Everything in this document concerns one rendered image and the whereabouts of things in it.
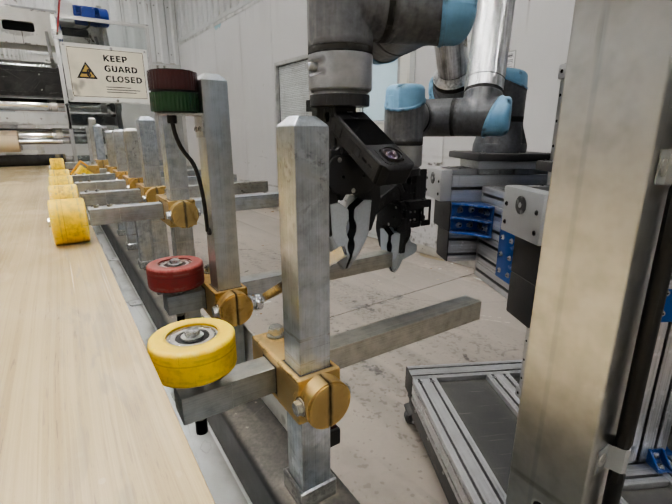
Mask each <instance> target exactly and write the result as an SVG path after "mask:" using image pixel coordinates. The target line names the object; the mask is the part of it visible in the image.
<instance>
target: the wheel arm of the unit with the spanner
mask: <svg viewBox="0 0 672 504"><path fill-rule="evenodd" d="M392 256H393V253H392V252H389V251H386V250H379V251H373V252H368V253H363V254H358V256H357V257H356V259H355V261H354V262H353V264H352V265H351V267H350V268H348V269H347V268H346V269H342V268H341V267H340V266H339V265H338V264H337V263H335V264H333V265H331V266H330V280H334V279H338V278H343V277H348V276H352V275H357V274H361V273H366V272H370V271H375V270H379V269H384V268H388V267H392ZM240 282H241V283H242V284H243V285H245V286H246V287H247V292H248V295H250V296H252V294H255V293H260V294H263V293H264V292H266V291H267V290H269V289H270V288H272V287H274V286H275V285H277V284H278V283H280V282H282V270H281V269H278V270H273V271H267V272H262V273H257V274H252V275H246V276H241V277H240ZM162 295H163V303H164V309H165V310H166V312H167V313H168V315H169V316H172V315H176V316H183V315H185V312H190V311H195V310H199V309H202V308H206V298H205V290H204V289H203V288H202V287H201V286H199V287H197V288H195V289H192V290H189V291H187V292H185V293H183V294H178V295H172V294H169V293H162Z"/></svg>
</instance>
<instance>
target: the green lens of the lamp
mask: <svg viewBox="0 0 672 504"><path fill-rule="evenodd" d="M149 99H150V107H151V112H154V111H194V112H198V113H199V112H200V101H199V94H197V93H190V92H172V91H159V92H149Z"/></svg>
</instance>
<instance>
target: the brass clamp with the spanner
mask: <svg viewBox="0 0 672 504"><path fill-rule="evenodd" d="M204 278H205V280H204V283H203V284H202V285H201V287H202V288H203V289H204V290H205V298H206V308H203V309H204V310H205V311H206V312H207V313H208V314H209V316H210V317H211V318H215V319H220V320H223V321H226V322H227V323H229V324H230V325H232V326H237V325H239V326H240V325H242V324H244V323H245V322H246V321H248V319H249V318H250V317H251V315H252V312H253V303H252V300H251V299H250V298H249V297H248V292H247V287H246V286H245V285H243V284H242V283H241V282H240V283H241V286H240V287H235V288H230V289H225V290H220V291H218V290H217V289H215V288H214V287H213V286H212V285H211V280H210V274H205V273H204Z"/></svg>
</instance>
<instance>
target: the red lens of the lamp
mask: <svg viewBox="0 0 672 504"><path fill-rule="evenodd" d="M146 72H147V81H148V90H149V91H150V90H153V89H183V90H193V91H197V92H199V89H198V77H197V73H196V72H192V71H186V70H175V69H153V70H147V71H146Z"/></svg>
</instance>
